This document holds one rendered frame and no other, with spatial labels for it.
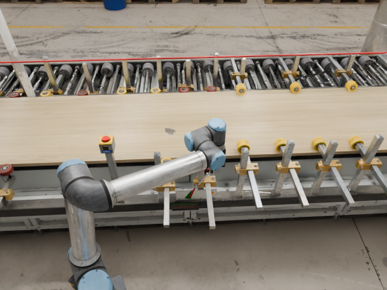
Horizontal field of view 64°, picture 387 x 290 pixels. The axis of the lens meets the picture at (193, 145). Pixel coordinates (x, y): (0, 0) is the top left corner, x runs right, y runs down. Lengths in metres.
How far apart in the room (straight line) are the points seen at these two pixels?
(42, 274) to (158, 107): 1.54
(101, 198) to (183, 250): 1.55
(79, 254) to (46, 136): 1.03
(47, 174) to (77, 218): 0.94
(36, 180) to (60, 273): 0.77
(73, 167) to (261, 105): 1.64
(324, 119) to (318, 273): 1.17
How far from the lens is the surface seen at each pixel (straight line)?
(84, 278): 1.65
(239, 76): 2.71
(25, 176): 2.38
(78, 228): 1.46
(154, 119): 2.30
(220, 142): 1.53
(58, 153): 2.20
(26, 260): 2.89
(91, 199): 1.17
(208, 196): 1.83
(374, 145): 2.03
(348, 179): 2.50
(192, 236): 2.68
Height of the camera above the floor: 2.30
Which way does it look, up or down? 43 degrees down
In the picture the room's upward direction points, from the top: straight up
